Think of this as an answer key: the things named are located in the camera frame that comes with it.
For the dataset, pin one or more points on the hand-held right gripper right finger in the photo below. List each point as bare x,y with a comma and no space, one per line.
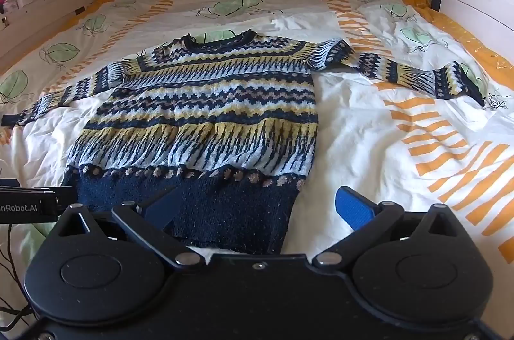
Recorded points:
353,207

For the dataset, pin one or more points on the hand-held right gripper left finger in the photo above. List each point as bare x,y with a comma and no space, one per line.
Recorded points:
160,205

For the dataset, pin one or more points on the navy yellow patterned knit sweater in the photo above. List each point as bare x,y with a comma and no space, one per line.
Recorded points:
200,115

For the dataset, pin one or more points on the leaf printed duvet cover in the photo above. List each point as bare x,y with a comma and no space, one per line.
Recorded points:
361,123

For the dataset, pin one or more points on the floral cloth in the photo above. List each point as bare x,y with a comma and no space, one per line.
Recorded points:
10,1

